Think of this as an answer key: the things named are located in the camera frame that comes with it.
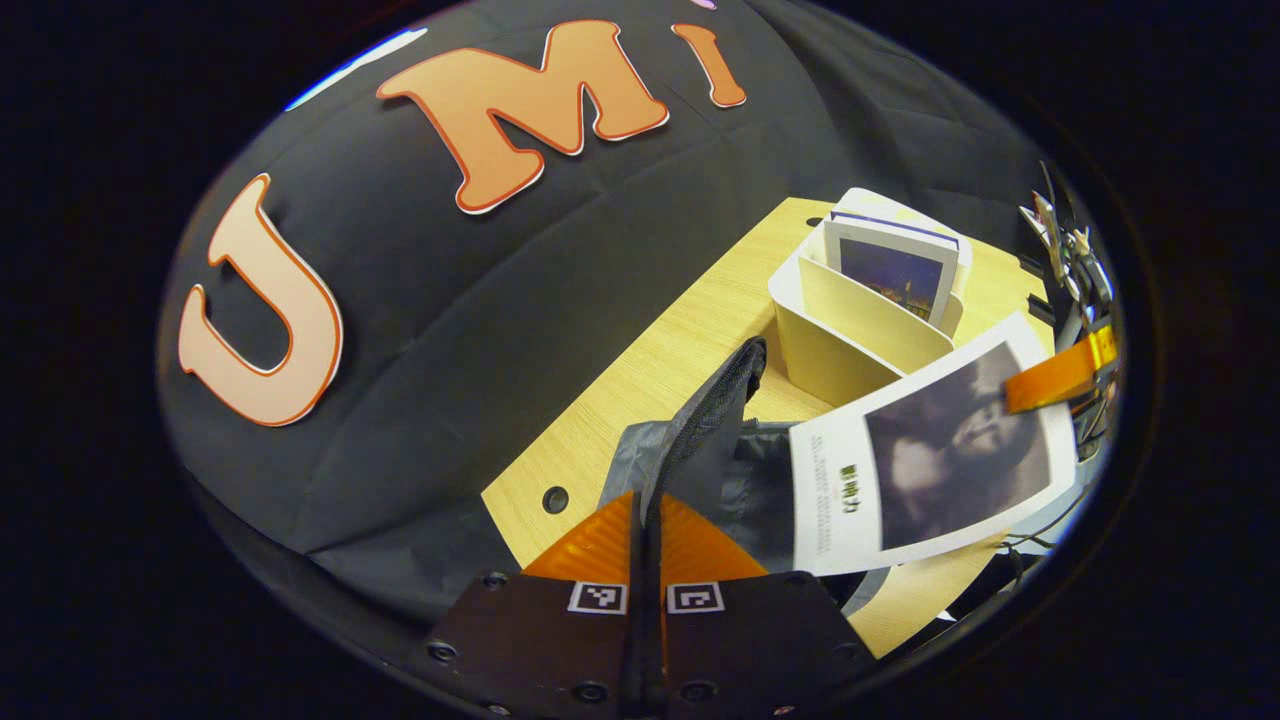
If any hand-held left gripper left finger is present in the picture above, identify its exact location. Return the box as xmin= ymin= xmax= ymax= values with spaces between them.
xmin=425 ymin=490 xmax=646 ymax=717

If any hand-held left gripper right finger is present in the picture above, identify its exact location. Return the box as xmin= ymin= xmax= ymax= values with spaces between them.
xmin=645 ymin=490 xmax=876 ymax=717

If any portrait cover book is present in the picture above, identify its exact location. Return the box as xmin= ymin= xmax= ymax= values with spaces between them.
xmin=788 ymin=312 xmax=1079 ymax=578

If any grey schoolbag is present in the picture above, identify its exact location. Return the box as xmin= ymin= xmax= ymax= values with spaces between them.
xmin=598 ymin=337 xmax=891 ymax=616

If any blue spine book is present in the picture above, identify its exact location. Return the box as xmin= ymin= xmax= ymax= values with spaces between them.
xmin=823 ymin=210 xmax=961 ymax=326

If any white bookshelf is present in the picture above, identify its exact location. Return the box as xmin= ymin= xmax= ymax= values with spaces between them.
xmin=768 ymin=187 xmax=973 ymax=409

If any black backdrop cloth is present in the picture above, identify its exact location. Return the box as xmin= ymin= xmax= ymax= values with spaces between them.
xmin=158 ymin=0 xmax=1041 ymax=621

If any black floor cable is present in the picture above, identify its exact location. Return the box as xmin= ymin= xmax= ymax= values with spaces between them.
xmin=975 ymin=530 xmax=1066 ymax=606

